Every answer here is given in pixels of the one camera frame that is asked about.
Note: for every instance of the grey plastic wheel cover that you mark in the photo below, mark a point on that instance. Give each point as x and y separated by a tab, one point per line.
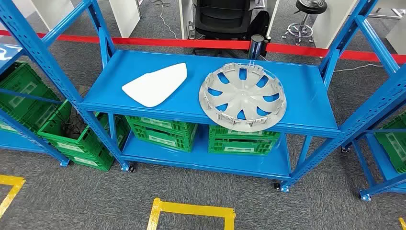
242	98

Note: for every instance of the blue metal shelf rack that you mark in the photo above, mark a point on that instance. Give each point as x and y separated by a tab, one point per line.
9	54
152	60
379	158

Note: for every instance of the green plastic crate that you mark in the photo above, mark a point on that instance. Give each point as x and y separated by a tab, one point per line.
177	125
47	131
95	162
41	119
28	79
177	144
219	147
222	131
396	143

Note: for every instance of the white curved plastic panel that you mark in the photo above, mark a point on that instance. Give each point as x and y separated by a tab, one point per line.
155	85

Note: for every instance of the white power strip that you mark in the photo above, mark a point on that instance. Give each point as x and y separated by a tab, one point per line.
190	31

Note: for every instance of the red barrier belt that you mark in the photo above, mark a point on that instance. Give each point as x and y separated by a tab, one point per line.
158	42
301	50

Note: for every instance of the black office chair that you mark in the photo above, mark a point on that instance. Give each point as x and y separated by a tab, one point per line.
222	19

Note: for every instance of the white desk panel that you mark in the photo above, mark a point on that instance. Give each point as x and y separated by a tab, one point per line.
183	16
330	25
54	12
273	12
398	38
125	16
23	6

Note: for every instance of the black backpack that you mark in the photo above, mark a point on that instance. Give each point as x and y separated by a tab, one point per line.
258	25

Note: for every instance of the dark grey floor box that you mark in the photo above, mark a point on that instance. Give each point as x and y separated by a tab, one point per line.
83	90

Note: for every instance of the black round stool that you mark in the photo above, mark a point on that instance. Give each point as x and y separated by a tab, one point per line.
311	5

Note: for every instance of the blue chrome stanchion post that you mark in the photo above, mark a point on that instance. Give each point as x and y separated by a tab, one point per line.
255	47

